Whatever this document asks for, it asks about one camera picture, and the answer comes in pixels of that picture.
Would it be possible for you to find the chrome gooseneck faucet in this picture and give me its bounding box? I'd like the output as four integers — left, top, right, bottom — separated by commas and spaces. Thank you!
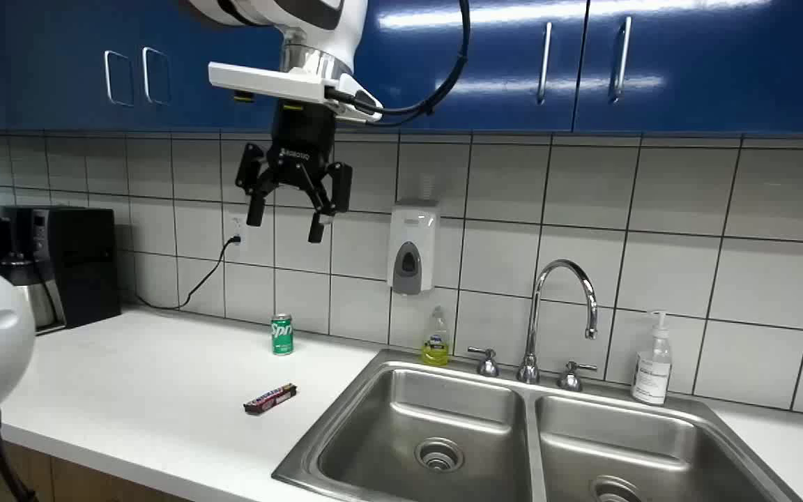
465, 258, 603, 393

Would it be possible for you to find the blue upper cabinet left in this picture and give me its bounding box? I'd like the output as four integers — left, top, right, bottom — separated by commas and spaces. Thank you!
0, 0, 278, 135

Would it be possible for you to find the black coffee maker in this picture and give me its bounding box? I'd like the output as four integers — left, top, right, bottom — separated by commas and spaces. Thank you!
0, 207, 119, 333

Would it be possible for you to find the right sink drain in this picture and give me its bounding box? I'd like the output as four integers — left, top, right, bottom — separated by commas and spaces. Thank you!
592, 474, 642, 502

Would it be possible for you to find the stainless steel double sink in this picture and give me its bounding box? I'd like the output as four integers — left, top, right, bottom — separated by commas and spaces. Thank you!
275, 351, 803, 502

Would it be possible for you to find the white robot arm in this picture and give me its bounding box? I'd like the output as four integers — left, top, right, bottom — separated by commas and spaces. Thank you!
190, 0, 381, 242

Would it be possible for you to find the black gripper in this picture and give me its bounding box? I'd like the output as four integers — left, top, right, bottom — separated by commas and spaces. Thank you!
235, 100, 352, 242

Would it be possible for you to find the sink drain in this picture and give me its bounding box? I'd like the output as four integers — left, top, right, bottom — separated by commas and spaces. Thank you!
415, 439, 465, 472
592, 474, 642, 502

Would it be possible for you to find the blue upper cabinet right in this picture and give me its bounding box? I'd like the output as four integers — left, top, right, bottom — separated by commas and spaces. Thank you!
575, 0, 803, 138

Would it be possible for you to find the left sink drain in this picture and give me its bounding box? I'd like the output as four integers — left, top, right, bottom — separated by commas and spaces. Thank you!
415, 439, 465, 472

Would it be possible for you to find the yellow dish soap bottle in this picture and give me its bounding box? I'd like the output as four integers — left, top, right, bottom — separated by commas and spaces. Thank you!
422, 306, 448, 366

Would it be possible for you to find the black power cord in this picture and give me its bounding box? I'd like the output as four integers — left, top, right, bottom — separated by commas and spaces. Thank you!
132, 235, 242, 312

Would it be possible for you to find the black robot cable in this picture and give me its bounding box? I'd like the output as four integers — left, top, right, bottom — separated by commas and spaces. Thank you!
323, 0, 475, 122

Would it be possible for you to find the blue upper cabinet middle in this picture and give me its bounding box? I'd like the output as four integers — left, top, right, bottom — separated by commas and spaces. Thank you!
358, 0, 589, 135

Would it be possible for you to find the blue cabinet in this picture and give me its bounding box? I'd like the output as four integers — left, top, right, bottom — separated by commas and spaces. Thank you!
575, 0, 803, 138
358, 0, 589, 135
0, 0, 278, 135

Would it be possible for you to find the clear hand soap pump bottle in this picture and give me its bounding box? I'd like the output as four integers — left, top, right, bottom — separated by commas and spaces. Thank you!
631, 316, 673, 404

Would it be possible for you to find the white wall soap dispenser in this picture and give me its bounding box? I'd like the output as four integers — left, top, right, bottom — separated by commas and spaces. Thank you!
388, 207, 438, 295

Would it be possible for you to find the Snickers chocolate bar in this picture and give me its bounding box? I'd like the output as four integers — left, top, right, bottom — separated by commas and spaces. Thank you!
242, 383, 298, 415

